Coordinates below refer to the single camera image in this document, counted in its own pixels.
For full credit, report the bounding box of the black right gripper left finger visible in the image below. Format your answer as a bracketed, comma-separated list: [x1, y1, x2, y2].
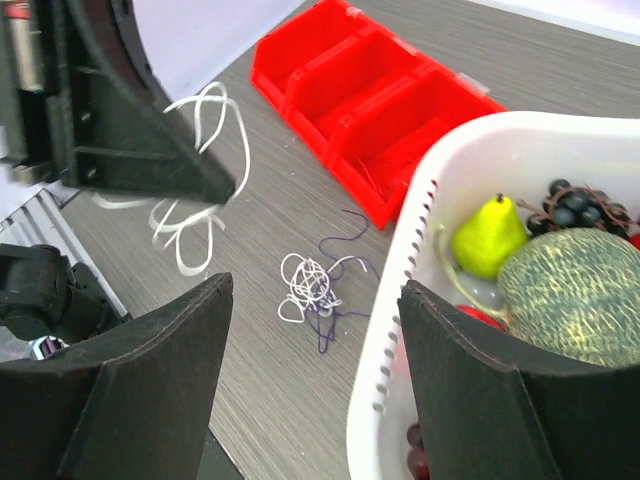
[1, 273, 233, 479]

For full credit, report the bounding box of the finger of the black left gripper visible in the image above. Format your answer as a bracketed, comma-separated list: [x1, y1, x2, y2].
[74, 89, 235, 204]

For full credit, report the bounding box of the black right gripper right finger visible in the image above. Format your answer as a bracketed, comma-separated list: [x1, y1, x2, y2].
[398, 280, 639, 479]

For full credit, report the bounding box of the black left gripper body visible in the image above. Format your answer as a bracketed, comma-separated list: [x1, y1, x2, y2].
[1, 1, 169, 188]

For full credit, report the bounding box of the white cable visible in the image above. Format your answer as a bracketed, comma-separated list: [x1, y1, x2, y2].
[92, 81, 252, 277]

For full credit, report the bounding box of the red cable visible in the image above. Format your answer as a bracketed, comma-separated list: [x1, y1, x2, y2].
[354, 144, 416, 201]

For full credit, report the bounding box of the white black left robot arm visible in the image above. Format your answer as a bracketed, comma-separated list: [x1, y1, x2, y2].
[1, 1, 235, 343]

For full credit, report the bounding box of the red fruit in basket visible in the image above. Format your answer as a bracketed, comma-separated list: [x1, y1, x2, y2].
[456, 305, 506, 332]

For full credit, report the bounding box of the green netted melon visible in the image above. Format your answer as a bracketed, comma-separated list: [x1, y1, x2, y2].
[498, 228, 639, 368]

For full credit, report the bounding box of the yellow green pear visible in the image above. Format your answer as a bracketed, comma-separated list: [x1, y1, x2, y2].
[450, 193, 529, 280]

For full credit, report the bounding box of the red bin middle compartment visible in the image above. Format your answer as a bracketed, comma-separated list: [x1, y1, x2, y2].
[283, 30, 428, 157]

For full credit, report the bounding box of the red bin compartment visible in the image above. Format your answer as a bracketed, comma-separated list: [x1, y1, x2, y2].
[249, 1, 373, 110]
[283, 30, 428, 157]
[326, 69, 506, 230]

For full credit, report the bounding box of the dark blue grape bunch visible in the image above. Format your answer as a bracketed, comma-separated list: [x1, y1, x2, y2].
[516, 179, 634, 240]

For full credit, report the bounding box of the red bin left compartment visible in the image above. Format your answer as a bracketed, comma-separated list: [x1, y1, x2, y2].
[249, 1, 373, 110]

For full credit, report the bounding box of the red bin right compartment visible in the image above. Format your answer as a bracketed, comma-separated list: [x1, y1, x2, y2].
[326, 69, 506, 230]

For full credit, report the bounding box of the white plastic fruit basket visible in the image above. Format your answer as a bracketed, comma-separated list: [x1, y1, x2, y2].
[346, 111, 639, 479]

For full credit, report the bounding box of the purple thin cable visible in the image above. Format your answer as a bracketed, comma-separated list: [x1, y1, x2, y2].
[277, 208, 382, 355]

